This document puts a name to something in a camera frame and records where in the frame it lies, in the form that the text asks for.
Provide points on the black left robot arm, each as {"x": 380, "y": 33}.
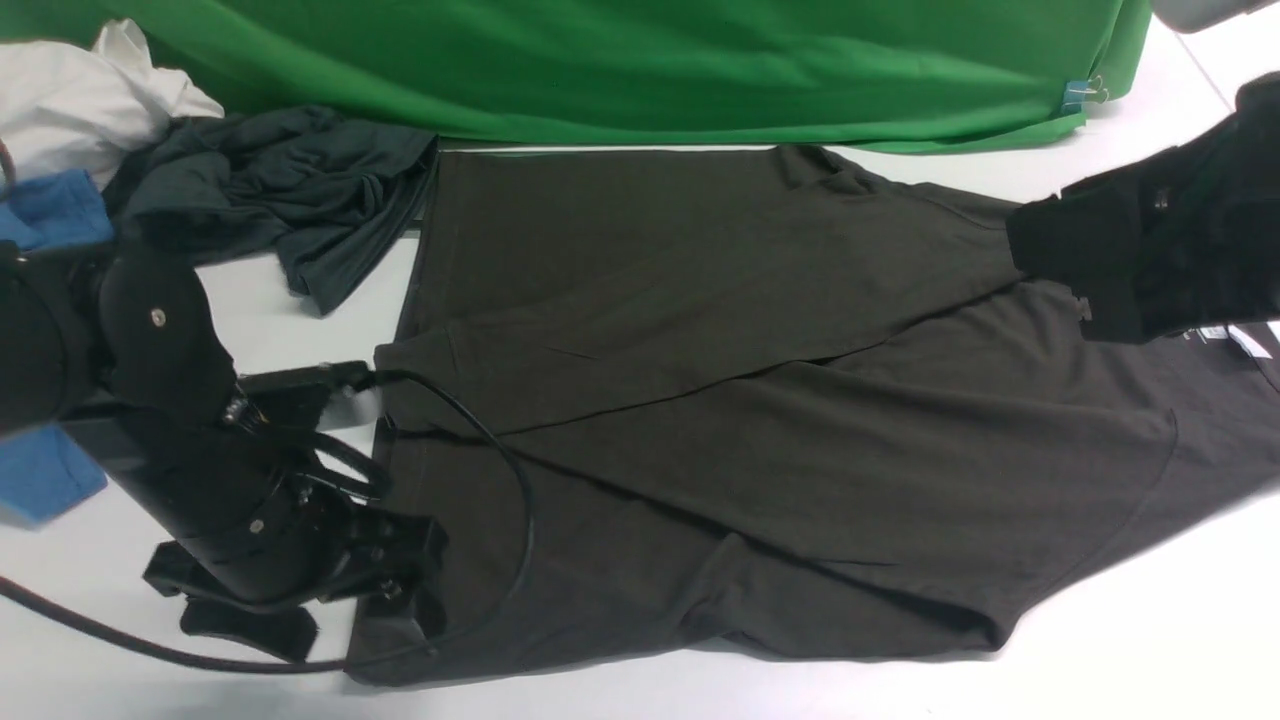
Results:
{"x": 115, "y": 344}

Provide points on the green backdrop cloth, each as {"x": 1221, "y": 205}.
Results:
{"x": 910, "y": 77}

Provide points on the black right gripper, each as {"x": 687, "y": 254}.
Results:
{"x": 1182, "y": 240}

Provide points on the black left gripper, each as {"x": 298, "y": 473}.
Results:
{"x": 247, "y": 528}

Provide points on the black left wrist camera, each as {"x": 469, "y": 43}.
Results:
{"x": 330, "y": 396}

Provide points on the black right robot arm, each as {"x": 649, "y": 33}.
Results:
{"x": 1260, "y": 110}

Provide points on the blue binder clip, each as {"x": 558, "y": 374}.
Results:
{"x": 1079, "y": 94}

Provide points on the dark teal crumpled garment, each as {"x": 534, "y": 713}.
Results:
{"x": 327, "y": 194}

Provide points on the white crumpled garment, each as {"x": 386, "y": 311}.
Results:
{"x": 65, "y": 108}

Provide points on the dark gray long-sleeved shirt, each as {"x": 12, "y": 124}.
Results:
{"x": 771, "y": 397}

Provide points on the blue crumpled garment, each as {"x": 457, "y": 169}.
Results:
{"x": 44, "y": 473}

